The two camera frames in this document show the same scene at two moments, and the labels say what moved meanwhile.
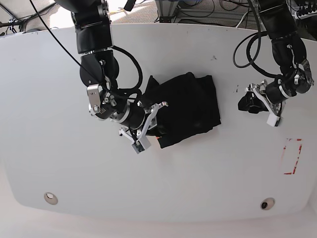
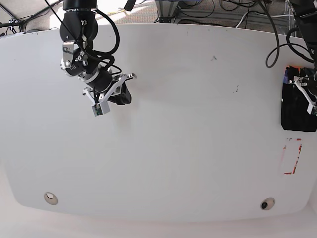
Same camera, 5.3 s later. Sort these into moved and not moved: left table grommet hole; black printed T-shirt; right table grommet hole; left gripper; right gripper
Moved: black printed T-shirt; right gripper; left gripper
Not moved: right table grommet hole; left table grommet hole
